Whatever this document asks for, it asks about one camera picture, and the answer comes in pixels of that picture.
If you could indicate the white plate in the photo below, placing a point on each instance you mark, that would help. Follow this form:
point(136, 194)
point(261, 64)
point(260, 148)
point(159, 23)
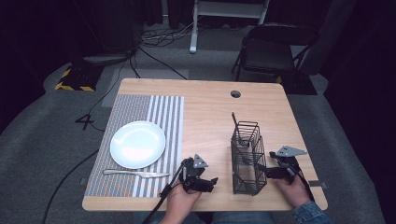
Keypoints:
point(138, 144)

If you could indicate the person's right denim sleeve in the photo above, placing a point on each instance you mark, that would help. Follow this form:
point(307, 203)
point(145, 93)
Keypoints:
point(309, 213)

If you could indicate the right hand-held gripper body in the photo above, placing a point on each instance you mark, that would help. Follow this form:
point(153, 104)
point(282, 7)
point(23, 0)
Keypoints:
point(289, 161)

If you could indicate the grey curtain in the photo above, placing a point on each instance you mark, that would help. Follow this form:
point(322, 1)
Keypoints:
point(330, 34)

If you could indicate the black folding chair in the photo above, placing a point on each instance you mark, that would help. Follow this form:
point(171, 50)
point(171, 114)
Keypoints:
point(267, 54)

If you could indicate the person's left hand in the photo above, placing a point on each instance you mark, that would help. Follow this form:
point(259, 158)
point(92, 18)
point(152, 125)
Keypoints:
point(179, 202)

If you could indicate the grey striped placemat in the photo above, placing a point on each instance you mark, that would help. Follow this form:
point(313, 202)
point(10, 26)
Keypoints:
point(130, 105)

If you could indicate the grey tape marker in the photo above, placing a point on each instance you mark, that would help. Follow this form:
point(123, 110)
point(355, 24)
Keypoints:
point(319, 184)
point(83, 181)

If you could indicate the person's right hand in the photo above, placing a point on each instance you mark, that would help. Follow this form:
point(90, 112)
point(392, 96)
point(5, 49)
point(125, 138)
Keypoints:
point(294, 194)

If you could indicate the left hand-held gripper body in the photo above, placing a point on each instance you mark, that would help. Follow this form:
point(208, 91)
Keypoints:
point(193, 182)

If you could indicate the black yellow striped base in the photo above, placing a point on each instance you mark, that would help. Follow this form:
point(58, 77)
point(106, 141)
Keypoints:
point(77, 79)
point(299, 84)

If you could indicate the white metal desk frame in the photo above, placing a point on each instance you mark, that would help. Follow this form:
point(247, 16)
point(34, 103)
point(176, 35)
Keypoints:
point(193, 34)

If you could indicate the silver table knife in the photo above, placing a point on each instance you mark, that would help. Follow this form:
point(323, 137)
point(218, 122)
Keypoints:
point(137, 173)

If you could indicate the grey round stand base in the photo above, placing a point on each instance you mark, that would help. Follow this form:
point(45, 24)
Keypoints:
point(106, 58)

